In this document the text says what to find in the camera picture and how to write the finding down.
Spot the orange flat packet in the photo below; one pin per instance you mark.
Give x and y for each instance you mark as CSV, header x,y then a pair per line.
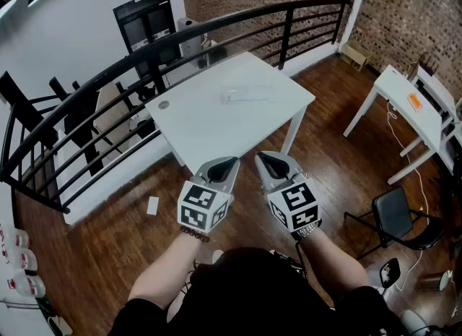
x,y
415,102

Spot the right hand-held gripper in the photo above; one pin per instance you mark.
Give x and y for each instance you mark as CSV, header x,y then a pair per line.
x,y
296,206

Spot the white tower appliance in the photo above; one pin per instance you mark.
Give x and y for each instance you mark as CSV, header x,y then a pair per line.
x,y
188,38

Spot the person's left forearm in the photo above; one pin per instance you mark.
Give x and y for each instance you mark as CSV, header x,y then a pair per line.
x,y
162,273

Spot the person's black shirt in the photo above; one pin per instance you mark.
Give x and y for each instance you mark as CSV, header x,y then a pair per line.
x,y
252,298

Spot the white side table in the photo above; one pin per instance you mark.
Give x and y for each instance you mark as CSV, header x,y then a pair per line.
x,y
400,99

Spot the brown cardboard box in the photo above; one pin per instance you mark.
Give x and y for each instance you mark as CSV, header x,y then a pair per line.
x,y
355,56

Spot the black double door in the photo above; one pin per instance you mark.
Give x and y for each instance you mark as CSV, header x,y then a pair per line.
x,y
144,27

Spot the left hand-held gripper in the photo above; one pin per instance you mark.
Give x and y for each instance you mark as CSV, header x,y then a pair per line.
x,y
196,208

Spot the white vertical pipe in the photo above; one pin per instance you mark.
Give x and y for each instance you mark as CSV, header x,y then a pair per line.
x,y
355,5

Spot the black metal railing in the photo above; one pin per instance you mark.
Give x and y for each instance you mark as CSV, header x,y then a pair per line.
x,y
288,34

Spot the black folding chair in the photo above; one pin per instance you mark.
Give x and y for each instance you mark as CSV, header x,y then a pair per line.
x,y
393,215

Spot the clear plastic bag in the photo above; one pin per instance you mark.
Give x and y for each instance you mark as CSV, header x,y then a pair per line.
x,y
249,95

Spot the white square table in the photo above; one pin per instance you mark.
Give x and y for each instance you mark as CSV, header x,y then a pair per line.
x,y
216,128

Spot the white paper sheet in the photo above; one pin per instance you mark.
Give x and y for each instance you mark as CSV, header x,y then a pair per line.
x,y
152,206

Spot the silver metal wristwatch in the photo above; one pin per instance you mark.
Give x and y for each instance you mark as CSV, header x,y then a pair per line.
x,y
307,230

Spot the person's right forearm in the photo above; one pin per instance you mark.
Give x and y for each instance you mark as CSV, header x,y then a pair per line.
x,y
335,266

